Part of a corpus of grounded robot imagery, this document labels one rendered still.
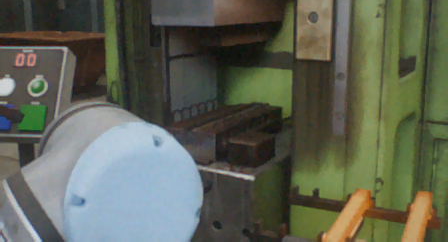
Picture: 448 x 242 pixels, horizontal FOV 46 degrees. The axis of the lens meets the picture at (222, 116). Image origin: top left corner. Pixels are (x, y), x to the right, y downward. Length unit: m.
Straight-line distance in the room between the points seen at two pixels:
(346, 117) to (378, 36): 0.22
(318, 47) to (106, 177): 1.01
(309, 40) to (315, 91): 0.13
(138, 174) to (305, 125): 1.04
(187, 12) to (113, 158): 1.02
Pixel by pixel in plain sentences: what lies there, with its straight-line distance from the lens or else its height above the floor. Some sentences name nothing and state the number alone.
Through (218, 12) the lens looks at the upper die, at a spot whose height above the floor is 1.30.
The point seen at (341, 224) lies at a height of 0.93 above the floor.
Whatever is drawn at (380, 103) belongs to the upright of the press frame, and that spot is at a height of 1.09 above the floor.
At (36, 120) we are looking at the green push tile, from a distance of 1.59.
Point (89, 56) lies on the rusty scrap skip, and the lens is 7.96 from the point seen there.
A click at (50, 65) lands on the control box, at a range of 1.64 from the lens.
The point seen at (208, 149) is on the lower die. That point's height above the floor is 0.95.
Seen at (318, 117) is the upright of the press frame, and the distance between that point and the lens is 1.40.
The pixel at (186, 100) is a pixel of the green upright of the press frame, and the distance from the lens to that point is 1.72.
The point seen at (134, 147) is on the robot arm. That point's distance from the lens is 0.40.
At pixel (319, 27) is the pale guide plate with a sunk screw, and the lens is 1.35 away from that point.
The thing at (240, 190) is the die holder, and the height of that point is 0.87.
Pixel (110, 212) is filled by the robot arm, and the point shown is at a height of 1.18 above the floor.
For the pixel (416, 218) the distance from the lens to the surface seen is 1.06.
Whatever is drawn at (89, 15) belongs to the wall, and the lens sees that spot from 10.39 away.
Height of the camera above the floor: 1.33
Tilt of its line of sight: 12 degrees down
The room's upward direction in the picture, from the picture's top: straight up
